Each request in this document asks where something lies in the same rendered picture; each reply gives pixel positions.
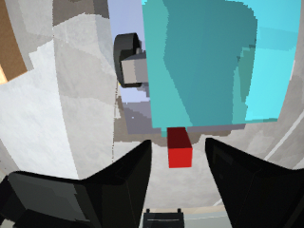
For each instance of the red-headed pin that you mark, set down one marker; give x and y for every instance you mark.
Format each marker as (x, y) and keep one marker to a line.
(178, 148)

